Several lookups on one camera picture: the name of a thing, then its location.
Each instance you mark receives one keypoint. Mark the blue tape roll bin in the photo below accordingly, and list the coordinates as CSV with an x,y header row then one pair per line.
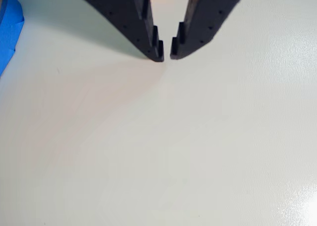
x,y
10,30

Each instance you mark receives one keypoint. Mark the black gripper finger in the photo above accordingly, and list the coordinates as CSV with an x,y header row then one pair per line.
x,y
123,15
208,15

